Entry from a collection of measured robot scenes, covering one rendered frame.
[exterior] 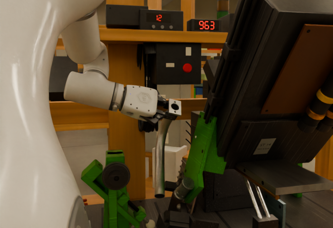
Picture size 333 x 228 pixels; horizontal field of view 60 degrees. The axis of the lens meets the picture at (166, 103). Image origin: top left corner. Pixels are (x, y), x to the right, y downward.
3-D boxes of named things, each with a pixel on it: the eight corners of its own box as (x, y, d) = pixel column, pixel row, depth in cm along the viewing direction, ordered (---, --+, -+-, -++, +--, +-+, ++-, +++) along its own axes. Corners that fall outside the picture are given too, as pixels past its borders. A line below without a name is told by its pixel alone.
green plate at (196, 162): (220, 192, 83) (240, 122, 82) (194, 188, 81) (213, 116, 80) (206, 178, 94) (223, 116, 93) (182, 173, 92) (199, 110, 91)
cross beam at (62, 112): (316, 114, 143) (317, 96, 142) (33, 125, 114) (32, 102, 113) (309, 113, 147) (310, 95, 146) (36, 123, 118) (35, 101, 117)
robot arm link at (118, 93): (112, 99, 79) (123, 102, 80) (117, 76, 85) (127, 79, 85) (106, 116, 85) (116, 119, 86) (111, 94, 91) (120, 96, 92)
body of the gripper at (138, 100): (119, 103, 80) (157, 113, 82) (124, 77, 86) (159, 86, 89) (113, 118, 85) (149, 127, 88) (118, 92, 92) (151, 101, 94)
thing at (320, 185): (333, 194, 71) (334, 182, 70) (274, 200, 67) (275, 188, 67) (251, 151, 109) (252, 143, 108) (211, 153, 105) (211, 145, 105)
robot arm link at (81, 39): (67, -18, 72) (85, 74, 94) (48, 16, 61) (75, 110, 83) (103, -16, 72) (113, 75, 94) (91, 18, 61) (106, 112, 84)
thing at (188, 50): (201, 84, 107) (202, 43, 105) (156, 85, 103) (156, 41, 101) (191, 83, 119) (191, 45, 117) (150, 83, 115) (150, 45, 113)
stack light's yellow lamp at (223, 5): (230, 11, 120) (231, 0, 119) (219, 10, 118) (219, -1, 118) (225, 13, 124) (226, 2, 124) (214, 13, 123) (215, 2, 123)
